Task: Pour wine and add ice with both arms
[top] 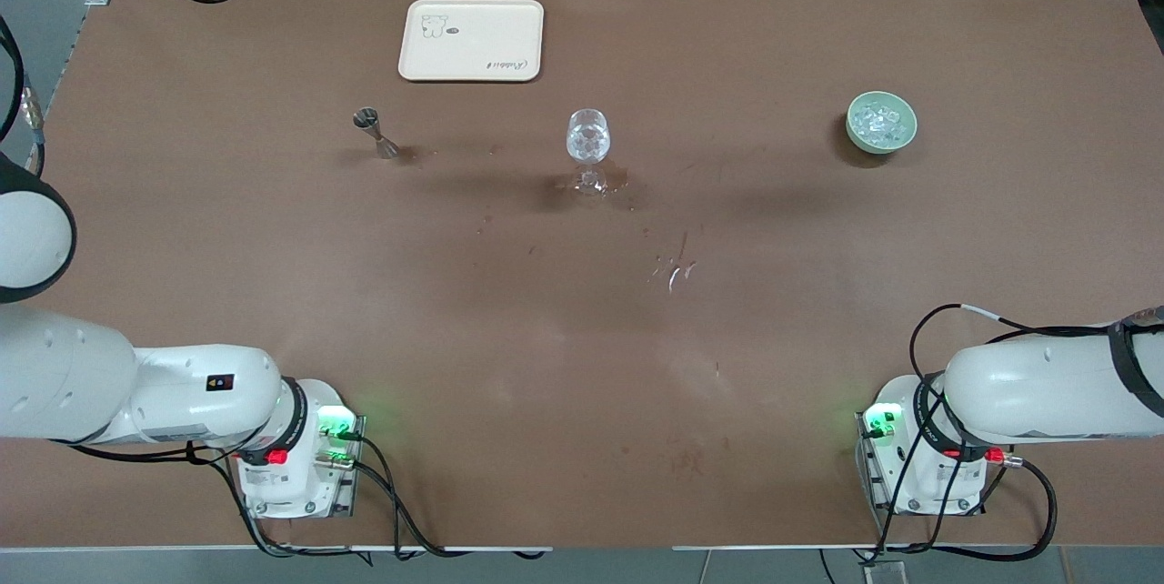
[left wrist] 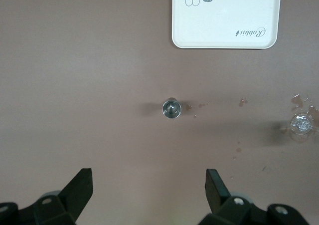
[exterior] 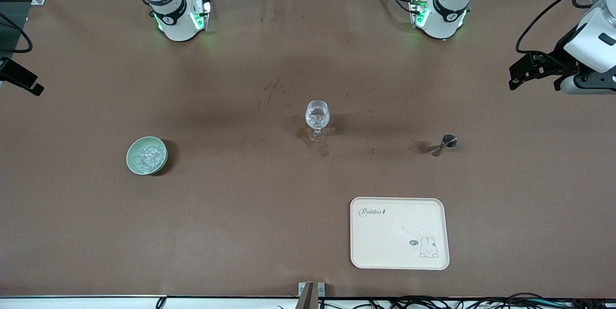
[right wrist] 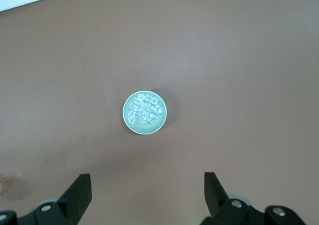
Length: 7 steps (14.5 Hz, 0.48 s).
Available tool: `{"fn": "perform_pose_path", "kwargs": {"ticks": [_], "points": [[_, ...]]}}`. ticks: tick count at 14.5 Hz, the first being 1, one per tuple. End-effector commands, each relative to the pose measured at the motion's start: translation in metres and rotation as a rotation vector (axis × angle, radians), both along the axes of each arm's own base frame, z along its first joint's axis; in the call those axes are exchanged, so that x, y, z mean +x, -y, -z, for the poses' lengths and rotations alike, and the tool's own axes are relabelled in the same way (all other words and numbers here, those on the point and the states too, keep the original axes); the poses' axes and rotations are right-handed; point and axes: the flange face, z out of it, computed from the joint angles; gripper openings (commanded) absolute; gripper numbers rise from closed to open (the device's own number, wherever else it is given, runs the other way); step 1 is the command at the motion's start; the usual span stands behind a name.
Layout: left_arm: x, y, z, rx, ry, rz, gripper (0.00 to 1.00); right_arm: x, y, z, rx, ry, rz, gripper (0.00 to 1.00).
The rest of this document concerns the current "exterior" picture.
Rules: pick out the clear stemmed wine glass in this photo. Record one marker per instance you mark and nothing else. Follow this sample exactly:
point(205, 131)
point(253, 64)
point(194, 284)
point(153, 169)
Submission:
point(317, 116)

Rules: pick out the pale green ceramic bowl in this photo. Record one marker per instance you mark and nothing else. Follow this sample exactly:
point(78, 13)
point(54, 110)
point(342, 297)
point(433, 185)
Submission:
point(131, 162)

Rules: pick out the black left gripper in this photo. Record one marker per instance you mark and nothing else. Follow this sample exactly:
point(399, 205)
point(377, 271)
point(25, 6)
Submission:
point(558, 55)

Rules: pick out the cream rabbit print tray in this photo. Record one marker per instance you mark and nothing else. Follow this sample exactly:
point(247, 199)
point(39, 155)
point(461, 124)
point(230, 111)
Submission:
point(385, 246)

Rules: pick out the clear ice cubes pile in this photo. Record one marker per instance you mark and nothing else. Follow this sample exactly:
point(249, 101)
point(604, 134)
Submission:
point(148, 157)

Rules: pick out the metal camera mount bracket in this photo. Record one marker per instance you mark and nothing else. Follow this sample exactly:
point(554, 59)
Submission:
point(303, 289)

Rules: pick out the metal double jigger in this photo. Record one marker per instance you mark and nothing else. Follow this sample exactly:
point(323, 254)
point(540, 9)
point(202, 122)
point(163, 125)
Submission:
point(450, 141)

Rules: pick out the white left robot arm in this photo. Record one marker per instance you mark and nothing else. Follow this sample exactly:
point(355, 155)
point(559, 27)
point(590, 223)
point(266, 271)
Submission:
point(445, 25)

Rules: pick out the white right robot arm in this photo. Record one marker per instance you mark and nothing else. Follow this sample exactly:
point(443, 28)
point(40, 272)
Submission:
point(178, 30)

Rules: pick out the brown table cover sheet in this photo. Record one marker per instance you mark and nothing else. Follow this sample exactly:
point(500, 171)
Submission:
point(240, 227)

